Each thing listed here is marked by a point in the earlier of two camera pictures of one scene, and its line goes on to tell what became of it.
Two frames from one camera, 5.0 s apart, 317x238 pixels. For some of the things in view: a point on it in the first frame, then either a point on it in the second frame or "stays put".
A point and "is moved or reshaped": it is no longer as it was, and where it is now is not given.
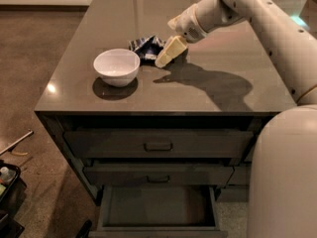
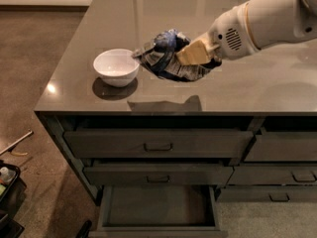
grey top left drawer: x=159 y=143 stays put
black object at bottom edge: x=83 y=232 stays put
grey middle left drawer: x=159 y=175 stays put
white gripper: x=185 y=25 to x=227 y=34
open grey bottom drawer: x=158 y=211 stays put
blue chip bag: x=147 y=49 is moved or reshaped
